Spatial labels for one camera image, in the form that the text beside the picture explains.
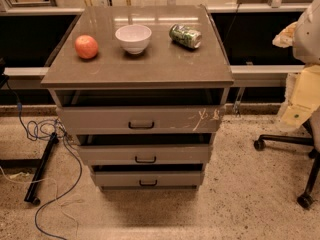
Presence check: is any grey bottom drawer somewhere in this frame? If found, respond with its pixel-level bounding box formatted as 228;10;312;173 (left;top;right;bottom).
91;171;204;188

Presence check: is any grey drawer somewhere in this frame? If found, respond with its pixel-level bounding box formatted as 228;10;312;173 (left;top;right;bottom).
91;171;204;188
57;106;225;135
77;144;211;165

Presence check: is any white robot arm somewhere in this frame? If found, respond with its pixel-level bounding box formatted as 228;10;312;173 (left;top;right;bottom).
272;0;320;128

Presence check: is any grey top drawer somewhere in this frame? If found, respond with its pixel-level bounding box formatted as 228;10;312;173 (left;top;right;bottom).
57;106;225;135

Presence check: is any grey drawer cabinet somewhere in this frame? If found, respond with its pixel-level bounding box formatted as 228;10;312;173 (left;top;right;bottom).
42;6;233;190

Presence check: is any grey middle drawer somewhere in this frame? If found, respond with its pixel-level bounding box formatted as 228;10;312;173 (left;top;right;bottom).
77;144;211;165

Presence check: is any white bowl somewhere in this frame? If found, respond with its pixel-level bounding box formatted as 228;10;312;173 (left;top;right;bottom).
115;24;152;54

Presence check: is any green soda can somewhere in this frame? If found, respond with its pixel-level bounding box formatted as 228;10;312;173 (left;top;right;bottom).
169;24;202;49

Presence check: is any red apple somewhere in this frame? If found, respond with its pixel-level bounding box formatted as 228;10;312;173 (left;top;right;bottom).
75;35;98;59

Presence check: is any black office chair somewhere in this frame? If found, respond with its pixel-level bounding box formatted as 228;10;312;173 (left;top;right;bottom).
253;113;320;210

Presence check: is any black wheeled stand leg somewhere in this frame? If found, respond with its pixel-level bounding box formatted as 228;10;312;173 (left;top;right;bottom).
0;133;59;206

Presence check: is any blue cable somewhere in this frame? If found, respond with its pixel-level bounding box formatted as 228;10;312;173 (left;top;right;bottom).
6;80;84;240

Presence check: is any white thin cable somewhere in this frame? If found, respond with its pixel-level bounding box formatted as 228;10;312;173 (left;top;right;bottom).
0;165;84;240

